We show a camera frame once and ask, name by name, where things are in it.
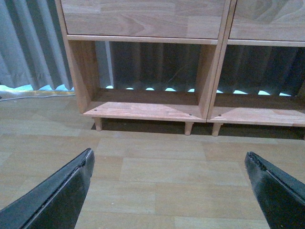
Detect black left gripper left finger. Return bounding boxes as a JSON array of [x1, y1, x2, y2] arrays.
[[0, 148, 95, 229]]

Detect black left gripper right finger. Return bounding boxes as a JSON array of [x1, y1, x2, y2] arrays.
[[244, 152, 305, 229]]

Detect right wooden shelf unit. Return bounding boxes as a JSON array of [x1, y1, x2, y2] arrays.
[[207, 0, 305, 136]]

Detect wooden shelf unit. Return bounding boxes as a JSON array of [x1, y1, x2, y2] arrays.
[[55, 0, 232, 135], [207, 0, 305, 136]]

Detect left wooden shelf unit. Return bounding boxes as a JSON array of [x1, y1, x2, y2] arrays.
[[55, 0, 232, 135]]

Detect grey curtain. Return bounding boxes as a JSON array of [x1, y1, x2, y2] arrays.
[[0, 0, 305, 97]]

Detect white floor cable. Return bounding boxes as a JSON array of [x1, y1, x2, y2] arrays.
[[0, 93, 76, 102]]

